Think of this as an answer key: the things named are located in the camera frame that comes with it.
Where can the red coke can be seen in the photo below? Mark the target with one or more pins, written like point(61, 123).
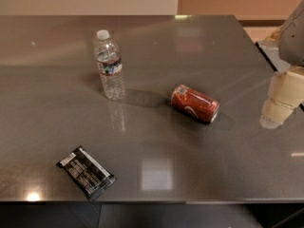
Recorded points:
point(194, 103)

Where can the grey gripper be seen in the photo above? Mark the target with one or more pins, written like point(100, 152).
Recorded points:
point(293, 39)

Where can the clear plastic water bottle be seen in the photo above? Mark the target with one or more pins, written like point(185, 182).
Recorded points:
point(109, 62)

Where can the black snack bar wrapper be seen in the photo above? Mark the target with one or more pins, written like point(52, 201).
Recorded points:
point(92, 178)

